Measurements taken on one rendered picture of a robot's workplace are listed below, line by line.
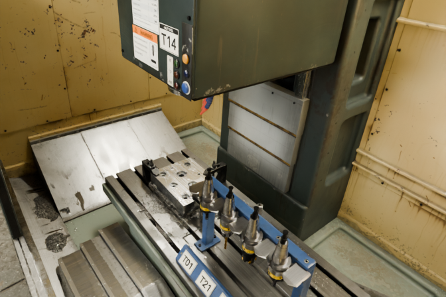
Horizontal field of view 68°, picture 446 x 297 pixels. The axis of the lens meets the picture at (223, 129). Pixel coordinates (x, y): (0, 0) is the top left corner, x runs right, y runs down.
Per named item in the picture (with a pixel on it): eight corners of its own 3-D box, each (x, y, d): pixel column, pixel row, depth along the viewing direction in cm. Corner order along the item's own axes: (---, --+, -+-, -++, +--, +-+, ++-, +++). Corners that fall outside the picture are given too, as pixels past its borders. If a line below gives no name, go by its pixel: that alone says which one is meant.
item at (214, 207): (214, 215, 106) (214, 213, 106) (204, 206, 110) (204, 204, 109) (230, 207, 110) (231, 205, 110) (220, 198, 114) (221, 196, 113)
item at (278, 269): (294, 268, 92) (295, 262, 90) (277, 278, 89) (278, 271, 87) (279, 252, 96) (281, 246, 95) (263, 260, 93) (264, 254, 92)
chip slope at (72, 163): (74, 243, 165) (65, 204, 153) (38, 176, 209) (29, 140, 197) (214, 180, 216) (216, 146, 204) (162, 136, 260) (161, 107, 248)
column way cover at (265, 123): (284, 195, 164) (302, 101, 139) (223, 152, 196) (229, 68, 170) (291, 191, 167) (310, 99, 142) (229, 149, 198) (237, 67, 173)
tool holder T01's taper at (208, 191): (217, 193, 113) (218, 178, 110) (208, 199, 110) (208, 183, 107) (207, 187, 116) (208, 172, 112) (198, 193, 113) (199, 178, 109)
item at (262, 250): (263, 262, 92) (263, 260, 92) (249, 249, 95) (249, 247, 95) (279, 250, 96) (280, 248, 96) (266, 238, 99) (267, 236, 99)
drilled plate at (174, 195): (183, 214, 143) (183, 205, 141) (150, 179, 162) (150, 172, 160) (224, 194, 156) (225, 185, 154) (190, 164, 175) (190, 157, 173)
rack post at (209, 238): (201, 252, 131) (204, 195, 116) (193, 244, 134) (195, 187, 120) (220, 241, 137) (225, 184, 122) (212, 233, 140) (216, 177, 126)
